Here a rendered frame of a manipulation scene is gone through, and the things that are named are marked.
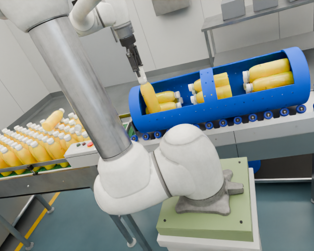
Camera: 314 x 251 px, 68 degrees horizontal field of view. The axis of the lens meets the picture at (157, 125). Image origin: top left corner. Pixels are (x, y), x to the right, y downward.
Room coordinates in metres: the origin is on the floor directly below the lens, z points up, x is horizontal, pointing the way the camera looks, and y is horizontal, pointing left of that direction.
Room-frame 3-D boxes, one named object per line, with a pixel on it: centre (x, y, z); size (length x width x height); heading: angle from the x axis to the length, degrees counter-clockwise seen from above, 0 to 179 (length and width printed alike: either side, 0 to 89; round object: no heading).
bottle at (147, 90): (1.19, -0.02, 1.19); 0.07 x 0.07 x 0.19
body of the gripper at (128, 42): (1.19, -0.02, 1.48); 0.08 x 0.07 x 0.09; 160
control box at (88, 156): (1.10, 0.41, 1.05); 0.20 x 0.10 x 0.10; 70
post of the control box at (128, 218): (1.10, 0.41, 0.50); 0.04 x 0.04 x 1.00; 70
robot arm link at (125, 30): (1.19, -0.02, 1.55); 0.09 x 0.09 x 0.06
